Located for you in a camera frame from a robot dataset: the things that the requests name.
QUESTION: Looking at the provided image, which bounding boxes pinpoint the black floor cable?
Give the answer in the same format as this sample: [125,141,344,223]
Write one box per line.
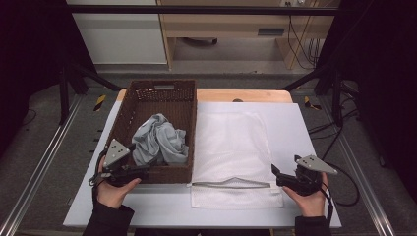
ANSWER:
[307,107,362,207]

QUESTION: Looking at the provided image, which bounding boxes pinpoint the grey garment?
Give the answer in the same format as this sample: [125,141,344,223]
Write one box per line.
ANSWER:
[131,113,190,167]

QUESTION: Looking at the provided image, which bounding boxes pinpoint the brown wicker basket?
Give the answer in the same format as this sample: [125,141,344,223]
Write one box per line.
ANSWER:
[103,79,199,185]

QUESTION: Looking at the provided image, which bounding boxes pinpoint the black cables under desk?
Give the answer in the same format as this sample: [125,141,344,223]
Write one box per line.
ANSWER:
[285,1,322,71]

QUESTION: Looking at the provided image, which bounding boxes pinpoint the dark curtain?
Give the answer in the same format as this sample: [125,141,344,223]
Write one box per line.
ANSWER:
[0,0,97,159]
[316,0,417,201]

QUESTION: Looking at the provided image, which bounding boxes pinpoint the white cabinet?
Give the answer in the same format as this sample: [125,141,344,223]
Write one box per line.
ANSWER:
[65,0,168,65]

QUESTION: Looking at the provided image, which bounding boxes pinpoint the aluminium rail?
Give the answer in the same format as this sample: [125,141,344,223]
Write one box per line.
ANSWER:
[319,97,398,236]
[0,94,84,236]

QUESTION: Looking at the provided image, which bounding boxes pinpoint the white board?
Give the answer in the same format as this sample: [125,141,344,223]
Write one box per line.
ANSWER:
[62,100,342,230]

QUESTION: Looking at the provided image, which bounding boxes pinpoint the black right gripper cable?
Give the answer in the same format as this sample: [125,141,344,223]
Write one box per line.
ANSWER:
[319,181,335,228]

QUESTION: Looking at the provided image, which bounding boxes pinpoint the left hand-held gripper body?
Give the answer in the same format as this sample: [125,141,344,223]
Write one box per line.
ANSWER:
[89,138,134,188]

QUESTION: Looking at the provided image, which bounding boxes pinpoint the black horizontal frame bar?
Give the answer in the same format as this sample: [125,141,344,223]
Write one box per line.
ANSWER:
[67,4,340,17]

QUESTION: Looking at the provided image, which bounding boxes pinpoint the black metal stand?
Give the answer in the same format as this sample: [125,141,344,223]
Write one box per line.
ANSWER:
[277,63,346,128]
[58,63,123,126]

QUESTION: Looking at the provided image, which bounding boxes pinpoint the person's left hand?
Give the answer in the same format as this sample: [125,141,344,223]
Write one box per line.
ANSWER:
[95,155,143,210]

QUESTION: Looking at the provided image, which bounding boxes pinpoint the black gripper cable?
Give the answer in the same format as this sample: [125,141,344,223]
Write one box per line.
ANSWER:
[319,181,335,228]
[88,147,110,206]

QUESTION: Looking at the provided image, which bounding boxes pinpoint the white mesh laundry bag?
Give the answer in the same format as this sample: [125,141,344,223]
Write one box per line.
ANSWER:
[189,110,285,209]

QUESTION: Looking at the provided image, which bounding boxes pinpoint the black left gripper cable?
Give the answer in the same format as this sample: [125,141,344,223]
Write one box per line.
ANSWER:
[88,147,110,206]

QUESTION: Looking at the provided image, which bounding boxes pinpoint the person's right hand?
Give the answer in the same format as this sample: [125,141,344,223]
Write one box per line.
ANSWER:
[281,171,330,218]

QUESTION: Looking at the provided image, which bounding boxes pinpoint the yellow black tape strip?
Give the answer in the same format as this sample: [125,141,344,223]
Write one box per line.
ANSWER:
[303,95,323,112]
[92,93,108,113]

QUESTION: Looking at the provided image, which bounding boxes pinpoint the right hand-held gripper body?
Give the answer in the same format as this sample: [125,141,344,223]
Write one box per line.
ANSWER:
[284,154,338,198]

